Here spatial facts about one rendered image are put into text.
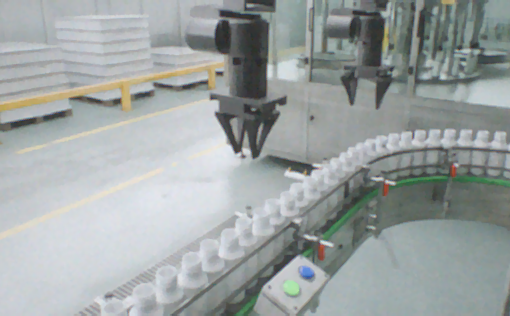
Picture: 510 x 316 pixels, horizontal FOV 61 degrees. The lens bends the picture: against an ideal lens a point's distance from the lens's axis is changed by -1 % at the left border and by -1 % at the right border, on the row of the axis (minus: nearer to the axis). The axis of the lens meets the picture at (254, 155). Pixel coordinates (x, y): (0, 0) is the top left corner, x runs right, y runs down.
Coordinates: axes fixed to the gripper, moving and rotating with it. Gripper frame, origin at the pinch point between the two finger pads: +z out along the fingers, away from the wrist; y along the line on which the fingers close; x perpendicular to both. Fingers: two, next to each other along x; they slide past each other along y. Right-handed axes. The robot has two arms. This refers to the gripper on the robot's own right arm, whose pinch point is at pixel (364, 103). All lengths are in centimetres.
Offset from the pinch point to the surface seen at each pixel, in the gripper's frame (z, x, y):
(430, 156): 33, -67, -3
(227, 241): 24.7, 34.6, 14.0
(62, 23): 22, -322, 629
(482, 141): 27, -78, -18
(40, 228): 143, -48, 260
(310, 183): 24.2, -1.0, 13.4
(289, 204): 25.6, 10.7, 13.0
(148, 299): 24, 57, 13
